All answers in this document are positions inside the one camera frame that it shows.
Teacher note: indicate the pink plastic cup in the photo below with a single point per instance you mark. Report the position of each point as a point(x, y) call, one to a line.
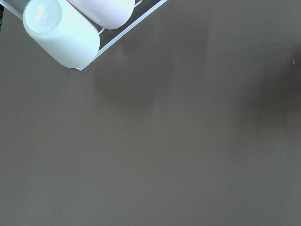
point(109, 14)

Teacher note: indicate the white plastic cup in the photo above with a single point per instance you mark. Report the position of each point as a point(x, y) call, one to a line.
point(62, 31)

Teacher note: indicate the white wire cup rack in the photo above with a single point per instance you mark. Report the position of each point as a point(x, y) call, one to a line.
point(143, 8)

